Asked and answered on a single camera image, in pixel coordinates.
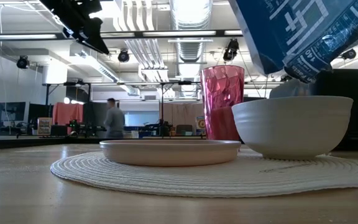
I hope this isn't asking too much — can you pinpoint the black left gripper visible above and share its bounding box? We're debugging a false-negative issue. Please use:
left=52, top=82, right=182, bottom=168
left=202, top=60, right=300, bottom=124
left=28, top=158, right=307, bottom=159
left=39, top=0, right=110, bottom=55

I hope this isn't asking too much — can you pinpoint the pink faceted tumbler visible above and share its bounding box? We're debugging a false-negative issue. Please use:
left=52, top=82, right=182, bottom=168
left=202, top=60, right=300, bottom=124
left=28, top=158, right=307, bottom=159
left=200, top=65, right=246, bottom=141

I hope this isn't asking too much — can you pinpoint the beige shallow plate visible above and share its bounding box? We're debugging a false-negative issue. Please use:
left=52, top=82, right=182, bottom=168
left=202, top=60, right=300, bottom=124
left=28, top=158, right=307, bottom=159
left=99, top=139, right=242, bottom=167

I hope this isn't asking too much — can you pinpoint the white woven round placemat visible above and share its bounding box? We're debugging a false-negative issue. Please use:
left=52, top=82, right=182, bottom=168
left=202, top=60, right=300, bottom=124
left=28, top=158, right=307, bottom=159
left=50, top=148, right=358, bottom=198

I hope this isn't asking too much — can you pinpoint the blue cereal box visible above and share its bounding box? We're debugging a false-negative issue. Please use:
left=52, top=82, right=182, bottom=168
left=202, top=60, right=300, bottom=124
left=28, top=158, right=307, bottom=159
left=228, top=0, right=358, bottom=83

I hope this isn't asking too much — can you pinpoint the white ceramic bowl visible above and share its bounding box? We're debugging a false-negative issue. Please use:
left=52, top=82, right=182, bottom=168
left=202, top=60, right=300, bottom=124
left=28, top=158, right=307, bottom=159
left=231, top=95, right=354, bottom=161

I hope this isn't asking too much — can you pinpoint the black overhead light beam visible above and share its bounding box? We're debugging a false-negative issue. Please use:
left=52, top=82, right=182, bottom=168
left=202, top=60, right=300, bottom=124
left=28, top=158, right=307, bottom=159
left=0, top=29, right=245, bottom=40

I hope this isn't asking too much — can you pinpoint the black ceiling spotlight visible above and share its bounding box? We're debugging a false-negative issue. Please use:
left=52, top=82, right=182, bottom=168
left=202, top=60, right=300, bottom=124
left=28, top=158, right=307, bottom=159
left=223, top=39, right=240, bottom=62
left=341, top=49, right=357, bottom=60
left=16, top=55, right=30, bottom=70
left=117, top=49, right=130, bottom=63

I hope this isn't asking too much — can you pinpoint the orange cloth partition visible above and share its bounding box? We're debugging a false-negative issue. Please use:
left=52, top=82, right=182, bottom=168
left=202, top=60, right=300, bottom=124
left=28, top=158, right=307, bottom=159
left=52, top=102, right=85, bottom=126

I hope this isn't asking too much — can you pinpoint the person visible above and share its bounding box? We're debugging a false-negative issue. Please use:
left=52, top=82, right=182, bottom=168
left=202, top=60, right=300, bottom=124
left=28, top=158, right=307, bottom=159
left=103, top=98, right=126, bottom=139

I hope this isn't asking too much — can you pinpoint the printed poster sign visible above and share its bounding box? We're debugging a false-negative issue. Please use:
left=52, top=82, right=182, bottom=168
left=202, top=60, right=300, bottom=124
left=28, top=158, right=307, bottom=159
left=37, top=117, right=53, bottom=136

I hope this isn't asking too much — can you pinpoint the black computer monitor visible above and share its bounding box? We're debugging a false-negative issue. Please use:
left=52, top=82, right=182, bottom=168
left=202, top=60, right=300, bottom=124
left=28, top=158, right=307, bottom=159
left=0, top=101, right=26, bottom=122

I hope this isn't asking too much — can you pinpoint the yellow cereal box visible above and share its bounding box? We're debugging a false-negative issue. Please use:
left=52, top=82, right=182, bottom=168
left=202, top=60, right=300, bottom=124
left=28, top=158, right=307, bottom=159
left=196, top=115, right=206, bottom=136

